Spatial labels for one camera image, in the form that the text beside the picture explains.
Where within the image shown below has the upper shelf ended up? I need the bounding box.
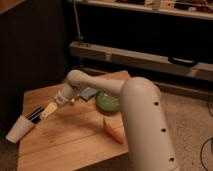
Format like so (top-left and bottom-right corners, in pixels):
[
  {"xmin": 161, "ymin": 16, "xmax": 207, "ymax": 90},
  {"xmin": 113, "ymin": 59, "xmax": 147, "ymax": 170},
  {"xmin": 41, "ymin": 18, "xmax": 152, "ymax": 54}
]
[{"xmin": 66, "ymin": 0, "xmax": 213, "ymax": 22}]

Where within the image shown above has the long metal rail case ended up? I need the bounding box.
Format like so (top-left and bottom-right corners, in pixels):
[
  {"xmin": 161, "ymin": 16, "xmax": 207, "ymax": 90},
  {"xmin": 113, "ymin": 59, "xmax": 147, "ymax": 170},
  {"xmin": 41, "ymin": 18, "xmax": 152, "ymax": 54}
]
[{"xmin": 69, "ymin": 41, "xmax": 213, "ymax": 82}]

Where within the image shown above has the blue sponge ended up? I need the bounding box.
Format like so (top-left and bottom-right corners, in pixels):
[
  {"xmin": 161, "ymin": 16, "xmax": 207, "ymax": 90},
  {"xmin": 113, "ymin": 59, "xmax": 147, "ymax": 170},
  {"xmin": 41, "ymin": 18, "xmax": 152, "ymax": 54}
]
[{"xmin": 80, "ymin": 87, "xmax": 97, "ymax": 101}]

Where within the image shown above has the green ceramic bowl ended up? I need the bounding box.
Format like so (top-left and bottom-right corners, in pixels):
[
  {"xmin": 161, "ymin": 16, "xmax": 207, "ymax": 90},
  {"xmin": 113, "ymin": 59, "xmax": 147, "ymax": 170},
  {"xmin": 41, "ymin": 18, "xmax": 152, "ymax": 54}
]
[{"xmin": 95, "ymin": 92, "xmax": 119, "ymax": 115}]

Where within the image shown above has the orange carrot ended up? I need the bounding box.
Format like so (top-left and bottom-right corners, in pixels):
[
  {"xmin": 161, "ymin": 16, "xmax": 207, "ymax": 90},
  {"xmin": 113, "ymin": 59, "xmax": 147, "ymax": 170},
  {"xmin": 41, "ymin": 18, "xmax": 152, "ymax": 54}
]
[{"xmin": 103, "ymin": 119, "xmax": 124, "ymax": 144}]

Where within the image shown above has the black handle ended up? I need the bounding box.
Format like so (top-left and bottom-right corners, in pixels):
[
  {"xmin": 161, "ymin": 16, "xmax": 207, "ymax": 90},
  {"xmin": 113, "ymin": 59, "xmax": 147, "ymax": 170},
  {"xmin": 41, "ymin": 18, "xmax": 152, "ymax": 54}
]
[{"xmin": 168, "ymin": 57, "xmax": 198, "ymax": 67}]

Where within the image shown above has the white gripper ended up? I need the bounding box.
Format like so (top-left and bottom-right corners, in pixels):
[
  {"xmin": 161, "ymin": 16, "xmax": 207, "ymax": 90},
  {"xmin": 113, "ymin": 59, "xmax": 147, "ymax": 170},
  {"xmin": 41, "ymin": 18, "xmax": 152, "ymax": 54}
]
[{"xmin": 40, "ymin": 87, "xmax": 74, "ymax": 119}]

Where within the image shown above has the metal pole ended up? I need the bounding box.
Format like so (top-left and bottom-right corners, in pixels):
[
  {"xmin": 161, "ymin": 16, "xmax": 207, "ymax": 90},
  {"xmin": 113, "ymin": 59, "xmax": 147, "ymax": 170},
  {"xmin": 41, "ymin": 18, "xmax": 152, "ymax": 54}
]
[{"xmin": 73, "ymin": 0, "xmax": 83, "ymax": 45}]

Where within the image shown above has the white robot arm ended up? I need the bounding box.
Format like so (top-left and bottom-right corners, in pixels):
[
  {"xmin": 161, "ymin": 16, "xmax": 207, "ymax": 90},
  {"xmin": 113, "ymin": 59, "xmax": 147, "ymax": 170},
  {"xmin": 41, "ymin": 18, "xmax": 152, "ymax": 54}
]
[{"xmin": 41, "ymin": 70, "xmax": 180, "ymax": 171}]

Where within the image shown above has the wooden table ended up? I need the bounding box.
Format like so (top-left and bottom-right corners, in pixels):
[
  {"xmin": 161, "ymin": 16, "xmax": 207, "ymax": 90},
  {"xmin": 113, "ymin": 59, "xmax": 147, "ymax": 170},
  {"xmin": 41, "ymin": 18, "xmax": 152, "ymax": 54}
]
[{"xmin": 16, "ymin": 69, "xmax": 131, "ymax": 171}]

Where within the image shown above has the black floor cable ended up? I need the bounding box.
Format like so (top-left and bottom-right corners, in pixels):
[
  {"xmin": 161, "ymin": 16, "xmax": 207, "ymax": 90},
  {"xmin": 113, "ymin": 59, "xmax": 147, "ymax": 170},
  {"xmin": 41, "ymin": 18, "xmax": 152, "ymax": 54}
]
[{"xmin": 199, "ymin": 96, "xmax": 213, "ymax": 171}]

